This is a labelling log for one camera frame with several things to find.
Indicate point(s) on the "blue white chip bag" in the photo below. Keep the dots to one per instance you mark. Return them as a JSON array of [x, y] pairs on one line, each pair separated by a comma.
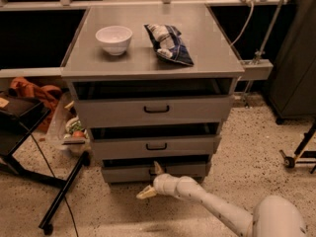
[[168, 44]]

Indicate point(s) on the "black metal stand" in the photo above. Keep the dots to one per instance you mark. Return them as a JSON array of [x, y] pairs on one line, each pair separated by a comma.
[[19, 118]]

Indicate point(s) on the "grey drawer cabinet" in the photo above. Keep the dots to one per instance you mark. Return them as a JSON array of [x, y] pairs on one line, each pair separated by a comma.
[[212, 56]]

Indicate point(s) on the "orange cloth bag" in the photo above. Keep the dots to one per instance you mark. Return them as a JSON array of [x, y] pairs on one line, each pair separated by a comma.
[[49, 95]]

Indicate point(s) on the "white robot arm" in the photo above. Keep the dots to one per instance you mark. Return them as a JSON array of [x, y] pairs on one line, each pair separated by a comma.
[[273, 216]]

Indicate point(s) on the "dark grey cabinet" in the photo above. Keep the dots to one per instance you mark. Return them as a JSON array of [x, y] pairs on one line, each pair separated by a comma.
[[292, 86]]

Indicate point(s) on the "white ceramic bowl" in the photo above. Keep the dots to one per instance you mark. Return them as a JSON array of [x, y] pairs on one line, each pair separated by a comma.
[[114, 40]]

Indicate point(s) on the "grey middle drawer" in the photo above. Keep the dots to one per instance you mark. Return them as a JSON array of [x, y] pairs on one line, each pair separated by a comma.
[[155, 140]]

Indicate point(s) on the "black wheeled tripod base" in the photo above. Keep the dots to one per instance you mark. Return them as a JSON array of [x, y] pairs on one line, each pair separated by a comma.
[[301, 155]]

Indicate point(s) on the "grey bottom drawer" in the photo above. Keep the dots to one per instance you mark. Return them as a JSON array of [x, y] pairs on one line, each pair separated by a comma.
[[143, 169]]

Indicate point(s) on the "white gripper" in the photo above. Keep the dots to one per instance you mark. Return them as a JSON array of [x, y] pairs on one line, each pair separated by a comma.
[[162, 184]]

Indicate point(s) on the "grey top drawer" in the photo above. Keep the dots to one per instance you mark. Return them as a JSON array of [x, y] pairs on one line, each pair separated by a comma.
[[140, 102]]

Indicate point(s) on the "clear plastic bin with food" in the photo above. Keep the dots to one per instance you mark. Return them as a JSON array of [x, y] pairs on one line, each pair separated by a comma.
[[65, 131]]

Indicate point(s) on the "grey drawer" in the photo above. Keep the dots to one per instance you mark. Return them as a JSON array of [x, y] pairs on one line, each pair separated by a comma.
[[143, 169], [140, 102], [155, 140]]

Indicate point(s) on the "metal pole clamp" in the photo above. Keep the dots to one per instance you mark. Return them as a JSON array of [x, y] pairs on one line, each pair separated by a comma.
[[258, 68]]

